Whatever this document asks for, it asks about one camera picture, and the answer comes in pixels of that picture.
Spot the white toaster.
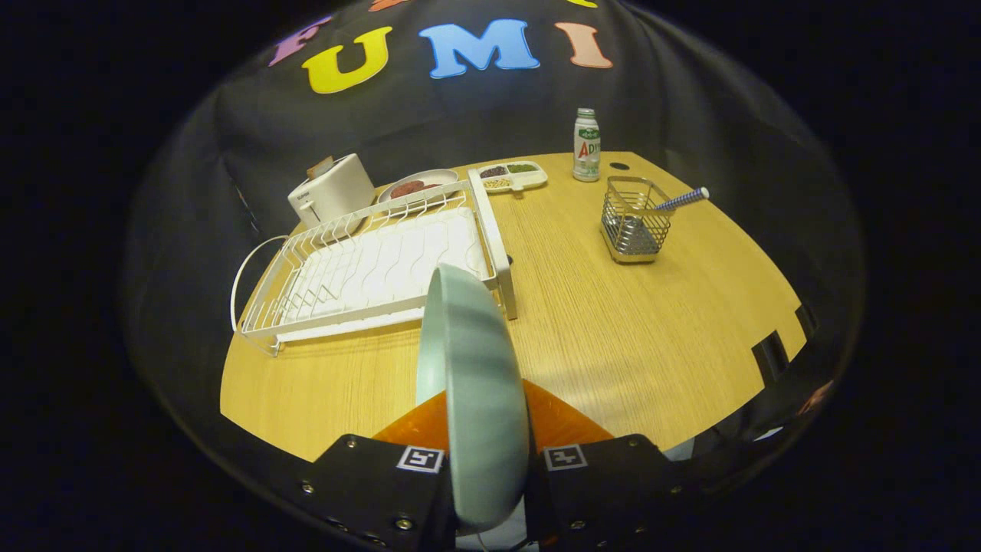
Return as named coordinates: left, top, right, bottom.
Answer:
left=287, top=153, right=376, bottom=229

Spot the white bottle with green cap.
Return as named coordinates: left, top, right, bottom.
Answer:
left=573, top=108, right=602, bottom=183

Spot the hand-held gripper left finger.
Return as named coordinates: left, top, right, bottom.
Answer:
left=295, top=389, right=458, bottom=550

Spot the white divided tray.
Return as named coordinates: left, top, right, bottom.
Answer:
left=477, top=160, right=549, bottom=195

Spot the black backdrop cloth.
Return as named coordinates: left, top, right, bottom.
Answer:
left=123, top=0, right=867, bottom=491

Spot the round beige dish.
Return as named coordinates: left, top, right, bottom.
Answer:
left=377, top=169, right=459, bottom=205

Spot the spoon with striped handle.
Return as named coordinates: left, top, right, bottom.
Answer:
left=617, top=186, right=710, bottom=255

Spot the pale green plate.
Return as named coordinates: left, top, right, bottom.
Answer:
left=415, top=263, right=531, bottom=535

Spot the white wire dish rack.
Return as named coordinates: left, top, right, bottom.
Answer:
left=230, top=169, right=519, bottom=358

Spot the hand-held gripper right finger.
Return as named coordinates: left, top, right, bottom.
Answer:
left=523, top=379, right=691, bottom=550

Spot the metal wire basket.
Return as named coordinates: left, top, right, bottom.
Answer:
left=600, top=176, right=675, bottom=265

